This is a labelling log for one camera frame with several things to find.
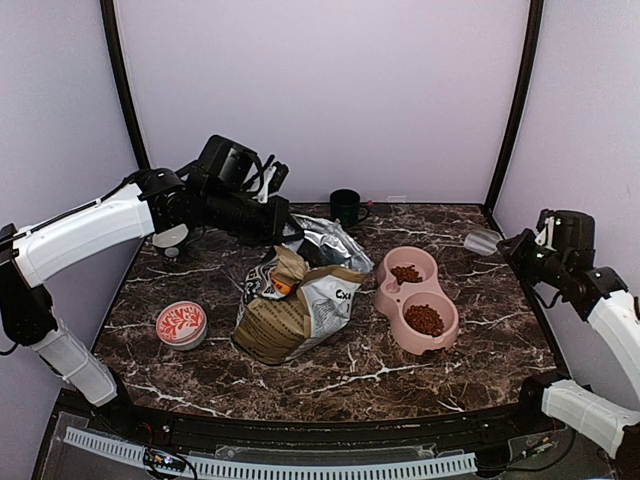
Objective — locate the left black frame post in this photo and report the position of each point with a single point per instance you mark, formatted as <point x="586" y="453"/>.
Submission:
<point x="123" y="89"/>

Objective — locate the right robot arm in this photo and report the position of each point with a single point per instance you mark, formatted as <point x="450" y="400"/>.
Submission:
<point x="560" y="253"/>

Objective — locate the pink double pet bowl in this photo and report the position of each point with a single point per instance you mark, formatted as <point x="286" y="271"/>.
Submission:
<point x="394" y="300"/>

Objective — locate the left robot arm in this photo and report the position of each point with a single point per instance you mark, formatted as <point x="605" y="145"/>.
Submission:
<point x="227" y="187"/>

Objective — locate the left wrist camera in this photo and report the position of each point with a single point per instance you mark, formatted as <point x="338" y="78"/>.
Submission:
<point x="270" y="179"/>

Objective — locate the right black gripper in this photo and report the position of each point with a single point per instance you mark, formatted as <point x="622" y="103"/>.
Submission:
<point x="514" y="249"/>

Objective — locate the red patterned round tin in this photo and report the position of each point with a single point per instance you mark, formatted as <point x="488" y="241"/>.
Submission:
<point x="182" y="325"/>

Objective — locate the black frame post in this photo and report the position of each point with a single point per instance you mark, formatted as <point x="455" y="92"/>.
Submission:
<point x="123" y="89"/>
<point x="521" y="89"/>

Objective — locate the pet food bag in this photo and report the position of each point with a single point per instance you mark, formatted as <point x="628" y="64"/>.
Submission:
<point x="301" y="293"/>

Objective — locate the white slotted cable duct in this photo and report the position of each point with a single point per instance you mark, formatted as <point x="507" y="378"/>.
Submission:
<point x="244" y="463"/>

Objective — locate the white and dark ceramic bowl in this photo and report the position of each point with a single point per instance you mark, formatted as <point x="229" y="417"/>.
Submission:
<point x="172" y="242"/>

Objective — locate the metal scoop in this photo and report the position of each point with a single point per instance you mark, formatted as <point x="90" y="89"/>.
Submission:
<point x="482" y="242"/>

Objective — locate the black mug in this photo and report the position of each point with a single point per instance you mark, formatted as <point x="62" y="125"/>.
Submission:
<point x="346" y="208"/>

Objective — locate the right black frame post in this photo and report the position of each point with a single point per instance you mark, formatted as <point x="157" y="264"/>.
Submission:
<point x="521" y="89"/>

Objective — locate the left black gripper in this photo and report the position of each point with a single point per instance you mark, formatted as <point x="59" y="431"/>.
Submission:
<point x="271" y="232"/>

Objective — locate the brown kibble in bowl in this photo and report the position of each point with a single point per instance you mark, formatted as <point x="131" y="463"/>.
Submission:
<point x="406" y="274"/>

